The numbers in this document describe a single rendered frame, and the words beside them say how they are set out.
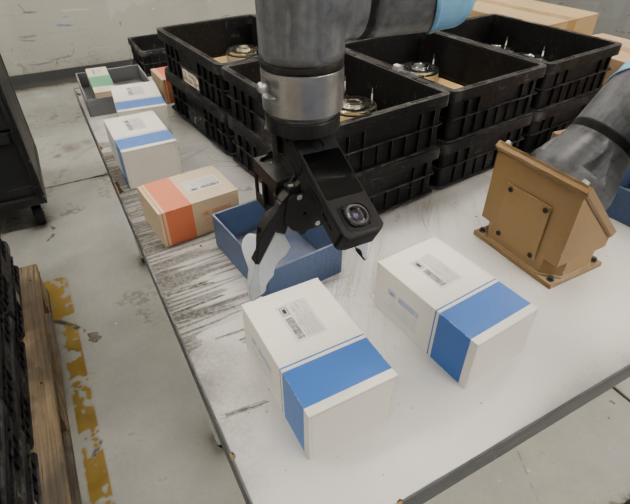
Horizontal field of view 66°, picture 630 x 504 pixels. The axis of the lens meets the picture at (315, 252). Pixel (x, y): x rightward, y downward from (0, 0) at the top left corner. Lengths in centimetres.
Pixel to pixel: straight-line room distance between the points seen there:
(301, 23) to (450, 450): 51
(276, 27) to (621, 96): 63
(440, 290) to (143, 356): 121
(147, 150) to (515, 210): 76
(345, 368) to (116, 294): 148
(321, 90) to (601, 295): 66
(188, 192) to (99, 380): 90
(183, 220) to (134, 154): 25
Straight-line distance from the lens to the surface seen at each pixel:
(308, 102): 43
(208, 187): 98
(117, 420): 160
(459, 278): 74
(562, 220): 86
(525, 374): 77
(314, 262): 80
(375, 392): 60
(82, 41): 430
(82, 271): 216
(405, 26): 46
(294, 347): 62
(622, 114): 90
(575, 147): 88
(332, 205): 43
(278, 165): 51
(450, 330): 68
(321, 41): 42
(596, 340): 86
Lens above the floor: 126
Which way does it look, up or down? 38 degrees down
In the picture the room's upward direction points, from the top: straight up
